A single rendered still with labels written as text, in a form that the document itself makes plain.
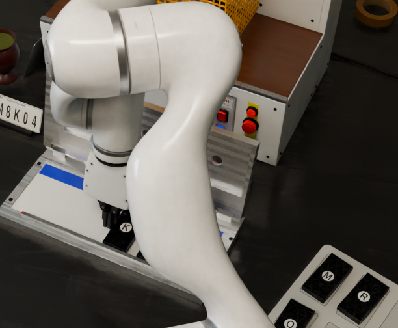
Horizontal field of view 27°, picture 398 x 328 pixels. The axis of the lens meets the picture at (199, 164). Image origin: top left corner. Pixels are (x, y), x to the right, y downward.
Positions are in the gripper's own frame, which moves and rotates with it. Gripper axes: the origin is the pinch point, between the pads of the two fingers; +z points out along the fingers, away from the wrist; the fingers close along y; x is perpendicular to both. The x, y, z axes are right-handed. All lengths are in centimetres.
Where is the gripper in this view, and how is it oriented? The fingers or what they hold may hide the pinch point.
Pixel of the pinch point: (110, 216)
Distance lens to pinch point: 156.7
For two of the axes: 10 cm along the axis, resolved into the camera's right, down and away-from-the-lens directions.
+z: -1.2, 7.8, 6.1
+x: 3.9, -5.3, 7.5
